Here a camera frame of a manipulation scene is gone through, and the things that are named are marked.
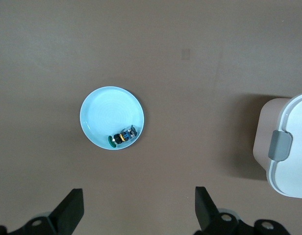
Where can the green push-button switch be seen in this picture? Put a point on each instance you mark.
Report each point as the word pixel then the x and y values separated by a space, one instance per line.
pixel 121 137

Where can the white lidded storage box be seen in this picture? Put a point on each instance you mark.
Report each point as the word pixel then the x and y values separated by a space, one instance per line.
pixel 298 147

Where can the light blue round plate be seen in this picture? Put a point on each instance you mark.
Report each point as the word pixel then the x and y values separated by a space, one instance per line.
pixel 109 110

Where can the small grey tape patch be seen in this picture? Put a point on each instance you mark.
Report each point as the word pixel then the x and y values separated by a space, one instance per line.
pixel 185 54

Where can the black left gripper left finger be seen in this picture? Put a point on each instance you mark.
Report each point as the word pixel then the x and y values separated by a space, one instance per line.
pixel 67 210

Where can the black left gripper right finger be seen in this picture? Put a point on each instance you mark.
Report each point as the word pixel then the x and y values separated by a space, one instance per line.
pixel 207 210

